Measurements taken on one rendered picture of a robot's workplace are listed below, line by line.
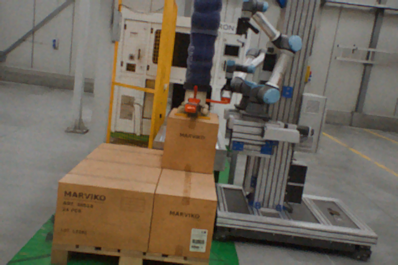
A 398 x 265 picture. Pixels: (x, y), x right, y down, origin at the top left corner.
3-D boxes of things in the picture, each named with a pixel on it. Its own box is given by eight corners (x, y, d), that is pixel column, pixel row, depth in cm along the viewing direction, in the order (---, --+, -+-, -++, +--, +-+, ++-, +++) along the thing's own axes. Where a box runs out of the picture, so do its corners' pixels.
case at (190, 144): (168, 150, 375) (173, 107, 368) (211, 156, 376) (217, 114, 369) (161, 167, 316) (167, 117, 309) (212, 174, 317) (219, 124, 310)
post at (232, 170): (225, 192, 454) (239, 103, 436) (231, 193, 454) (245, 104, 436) (226, 194, 447) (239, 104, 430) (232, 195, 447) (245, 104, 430)
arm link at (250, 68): (274, 60, 394) (252, 77, 359) (263, 58, 400) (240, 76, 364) (275, 48, 389) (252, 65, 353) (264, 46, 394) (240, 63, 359)
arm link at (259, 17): (284, 41, 329) (246, -3, 305) (293, 41, 319) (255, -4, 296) (276, 53, 328) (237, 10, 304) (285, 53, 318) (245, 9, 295)
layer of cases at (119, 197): (97, 184, 380) (102, 142, 373) (204, 197, 383) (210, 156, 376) (52, 242, 262) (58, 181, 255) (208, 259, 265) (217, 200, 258)
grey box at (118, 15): (115, 41, 447) (117, 12, 442) (120, 41, 447) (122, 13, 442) (112, 40, 427) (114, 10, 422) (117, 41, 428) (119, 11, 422)
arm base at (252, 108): (262, 113, 333) (264, 101, 331) (265, 116, 318) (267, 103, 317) (244, 111, 333) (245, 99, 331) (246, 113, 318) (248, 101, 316)
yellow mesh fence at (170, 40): (157, 147, 623) (173, 5, 586) (163, 148, 624) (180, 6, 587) (147, 168, 508) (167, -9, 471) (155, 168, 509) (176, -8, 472)
